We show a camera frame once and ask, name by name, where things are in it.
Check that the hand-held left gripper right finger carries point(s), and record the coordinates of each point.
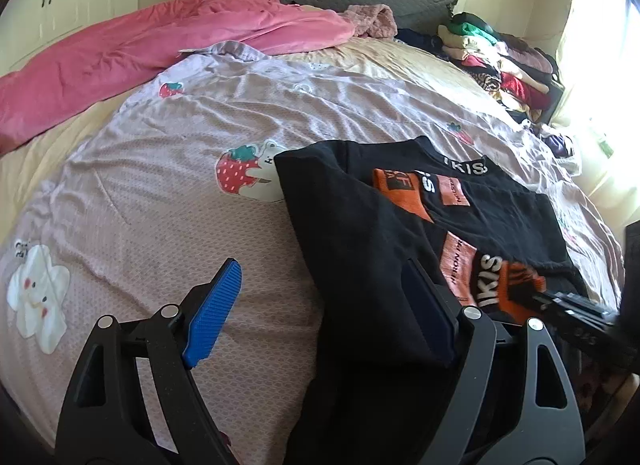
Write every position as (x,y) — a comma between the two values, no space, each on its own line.
(431,317)

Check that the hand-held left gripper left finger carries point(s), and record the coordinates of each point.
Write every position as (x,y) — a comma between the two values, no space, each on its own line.
(214,312)

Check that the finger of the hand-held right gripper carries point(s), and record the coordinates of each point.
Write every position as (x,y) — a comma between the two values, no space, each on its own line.
(582,317)

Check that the black printed t-shirt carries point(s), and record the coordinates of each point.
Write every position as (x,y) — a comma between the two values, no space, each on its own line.
(360,225)

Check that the pile of colourful clothes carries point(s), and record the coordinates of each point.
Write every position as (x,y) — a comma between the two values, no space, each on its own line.
(500,65)

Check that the lilac strawberry printed blanket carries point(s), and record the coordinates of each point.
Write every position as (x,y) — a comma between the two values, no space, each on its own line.
(150,185)

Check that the purple and white garment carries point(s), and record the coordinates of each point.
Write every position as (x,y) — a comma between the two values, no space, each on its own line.
(560,147)

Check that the cream bed sheet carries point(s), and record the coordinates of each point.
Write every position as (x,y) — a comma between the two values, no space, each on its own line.
(40,155)

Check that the pink duvet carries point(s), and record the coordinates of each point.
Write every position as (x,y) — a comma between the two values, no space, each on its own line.
(150,45)

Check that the navy blue garment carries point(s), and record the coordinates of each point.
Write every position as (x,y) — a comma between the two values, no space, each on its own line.
(417,40)

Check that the cream curtain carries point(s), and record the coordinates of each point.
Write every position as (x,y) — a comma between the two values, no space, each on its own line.
(585,20)

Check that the dusty pink fluffy garment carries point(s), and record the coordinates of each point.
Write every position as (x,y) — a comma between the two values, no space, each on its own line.
(370,20)

